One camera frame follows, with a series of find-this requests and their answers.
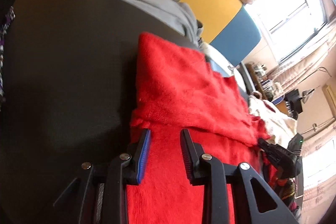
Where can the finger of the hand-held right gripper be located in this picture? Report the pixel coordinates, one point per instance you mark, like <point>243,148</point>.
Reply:
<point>273,151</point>

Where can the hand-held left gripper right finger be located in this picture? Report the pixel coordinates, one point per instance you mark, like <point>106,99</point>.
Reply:
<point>187,158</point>

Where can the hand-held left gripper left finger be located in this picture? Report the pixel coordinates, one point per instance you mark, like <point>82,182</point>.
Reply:
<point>143,158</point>

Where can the red fleece garment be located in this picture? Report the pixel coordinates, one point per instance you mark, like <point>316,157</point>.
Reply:
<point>183,108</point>

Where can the small window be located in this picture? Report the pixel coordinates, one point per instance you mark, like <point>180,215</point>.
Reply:
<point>317,166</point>

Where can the dark red garment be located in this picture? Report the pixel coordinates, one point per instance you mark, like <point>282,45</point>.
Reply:
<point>281,182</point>

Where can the cream knit garment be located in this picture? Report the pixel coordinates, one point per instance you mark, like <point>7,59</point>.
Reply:
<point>273,121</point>

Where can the black monitor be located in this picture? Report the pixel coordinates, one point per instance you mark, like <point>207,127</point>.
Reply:
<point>294,102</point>

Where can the wooden side table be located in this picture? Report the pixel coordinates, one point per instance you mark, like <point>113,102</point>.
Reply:
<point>262,82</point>

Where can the white printed pillow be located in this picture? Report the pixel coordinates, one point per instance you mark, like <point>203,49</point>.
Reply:
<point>223,64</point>

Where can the large window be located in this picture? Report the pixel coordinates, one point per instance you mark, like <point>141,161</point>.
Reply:
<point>288,16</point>

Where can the grey garment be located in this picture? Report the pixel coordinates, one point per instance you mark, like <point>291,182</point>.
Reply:
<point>157,6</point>

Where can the grey yellow blue sofa chair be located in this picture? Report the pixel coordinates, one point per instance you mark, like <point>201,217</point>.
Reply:
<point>210,3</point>

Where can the person's purple patterned clothing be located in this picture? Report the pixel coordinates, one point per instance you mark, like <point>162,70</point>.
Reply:
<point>5,56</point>

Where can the wall air conditioner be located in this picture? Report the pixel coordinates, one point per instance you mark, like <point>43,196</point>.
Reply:
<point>330,100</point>

